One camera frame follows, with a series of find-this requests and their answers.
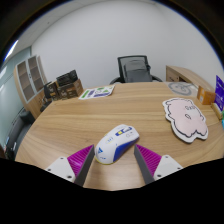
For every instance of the white sheet with green print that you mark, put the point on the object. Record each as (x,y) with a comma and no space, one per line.
(96,92)

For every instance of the black sofa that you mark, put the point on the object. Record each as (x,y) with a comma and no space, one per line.
(18,133)

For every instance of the stack of cardboard boxes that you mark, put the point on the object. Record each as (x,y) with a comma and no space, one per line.
(68,87)

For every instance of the small beige box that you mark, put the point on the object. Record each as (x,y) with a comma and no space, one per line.
(218,111)

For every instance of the wooden side desk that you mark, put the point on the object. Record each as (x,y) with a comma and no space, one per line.
(186,75)

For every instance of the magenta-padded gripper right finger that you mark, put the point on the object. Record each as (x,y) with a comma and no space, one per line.
(165,165)

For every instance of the wooden shelf cabinet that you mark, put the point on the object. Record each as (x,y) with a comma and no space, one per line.
(28,80)

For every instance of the brown cardboard box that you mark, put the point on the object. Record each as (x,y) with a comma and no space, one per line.
(206,96)

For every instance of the black mesh office chair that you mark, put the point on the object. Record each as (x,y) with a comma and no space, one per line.
(120,66)

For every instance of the pink cloud-shaped mouse pad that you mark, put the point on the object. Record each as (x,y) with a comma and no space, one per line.
(186,120)

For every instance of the white and blue computer mouse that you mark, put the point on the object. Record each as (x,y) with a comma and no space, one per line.
(115,143)

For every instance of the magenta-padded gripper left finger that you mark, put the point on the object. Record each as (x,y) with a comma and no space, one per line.
(63,166)

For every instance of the ceiling light panel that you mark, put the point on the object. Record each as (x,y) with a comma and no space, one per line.
(11,50)

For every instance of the grey backpack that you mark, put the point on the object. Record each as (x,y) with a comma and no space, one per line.
(137,71)

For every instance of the purple sign card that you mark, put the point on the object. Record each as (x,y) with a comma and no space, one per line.
(220,93)

